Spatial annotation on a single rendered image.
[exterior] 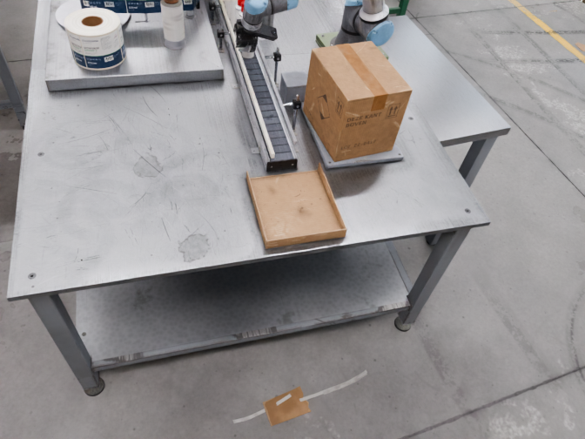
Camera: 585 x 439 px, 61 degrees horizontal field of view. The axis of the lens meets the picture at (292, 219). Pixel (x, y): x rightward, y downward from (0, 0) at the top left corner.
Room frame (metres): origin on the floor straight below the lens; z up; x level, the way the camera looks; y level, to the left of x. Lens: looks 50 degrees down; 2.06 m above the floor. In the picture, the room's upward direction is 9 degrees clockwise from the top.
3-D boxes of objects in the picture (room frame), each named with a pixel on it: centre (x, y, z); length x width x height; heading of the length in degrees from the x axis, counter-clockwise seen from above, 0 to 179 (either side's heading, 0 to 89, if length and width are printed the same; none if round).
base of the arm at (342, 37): (2.04, -0.14, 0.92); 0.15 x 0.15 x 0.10
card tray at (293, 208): (1.08, 0.00, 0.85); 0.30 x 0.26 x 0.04; 22
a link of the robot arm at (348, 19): (2.03, -0.14, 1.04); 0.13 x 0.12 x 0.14; 33
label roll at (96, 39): (1.67, 0.86, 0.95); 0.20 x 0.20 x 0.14
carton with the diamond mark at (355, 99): (1.48, -0.15, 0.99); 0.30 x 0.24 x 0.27; 28
